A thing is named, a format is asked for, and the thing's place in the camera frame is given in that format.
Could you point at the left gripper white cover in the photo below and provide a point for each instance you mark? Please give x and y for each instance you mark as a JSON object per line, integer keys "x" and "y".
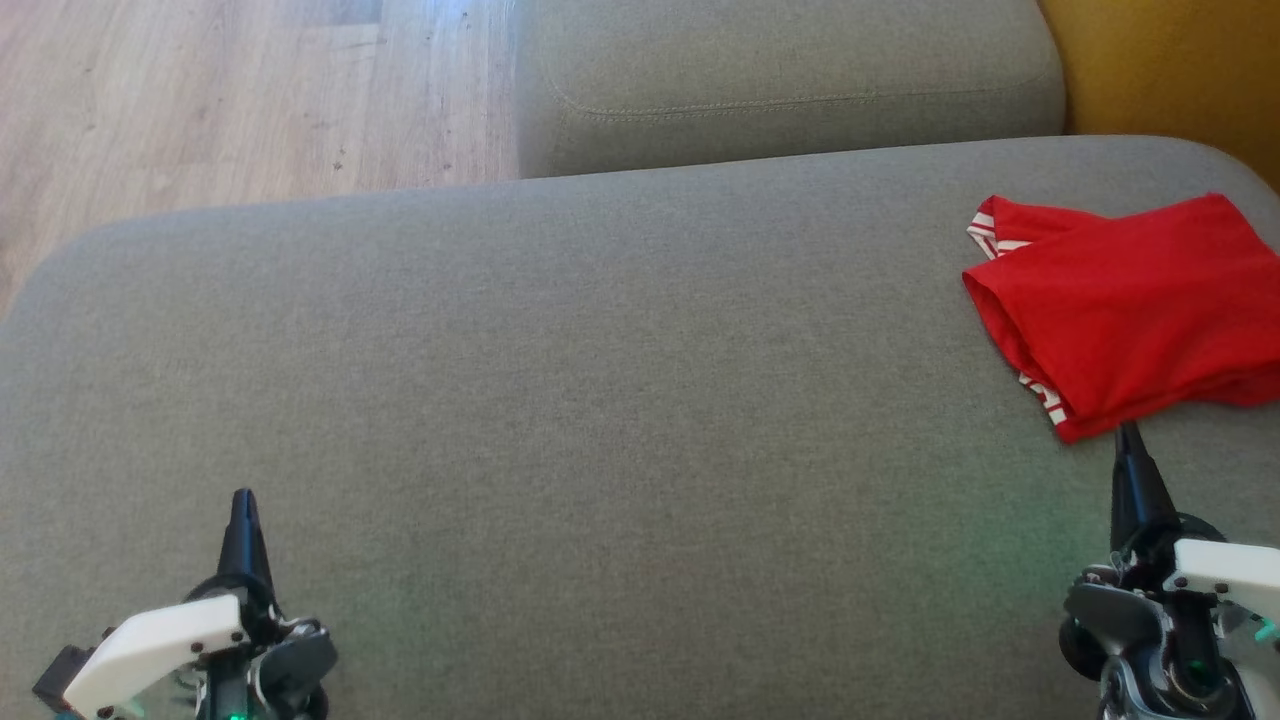
{"x": 160, "y": 645}

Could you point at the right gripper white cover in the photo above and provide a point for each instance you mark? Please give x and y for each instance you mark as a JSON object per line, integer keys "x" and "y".
{"x": 1200, "y": 620}

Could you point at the red and white shirt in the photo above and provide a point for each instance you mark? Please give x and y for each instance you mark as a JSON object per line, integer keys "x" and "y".
{"x": 1140, "y": 310}

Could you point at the large grey sofa seat cushion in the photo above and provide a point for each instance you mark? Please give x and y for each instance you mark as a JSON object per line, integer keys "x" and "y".
{"x": 600, "y": 430}

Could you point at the small yellow sofa backrest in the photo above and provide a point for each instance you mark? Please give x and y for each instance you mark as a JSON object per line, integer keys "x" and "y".
{"x": 1180, "y": 70}

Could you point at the small grey sofa seat cushion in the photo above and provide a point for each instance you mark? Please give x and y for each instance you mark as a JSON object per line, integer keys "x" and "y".
{"x": 790, "y": 80}

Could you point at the dark wrist camera box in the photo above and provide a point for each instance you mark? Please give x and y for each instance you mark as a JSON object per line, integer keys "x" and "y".
{"x": 62, "y": 675}

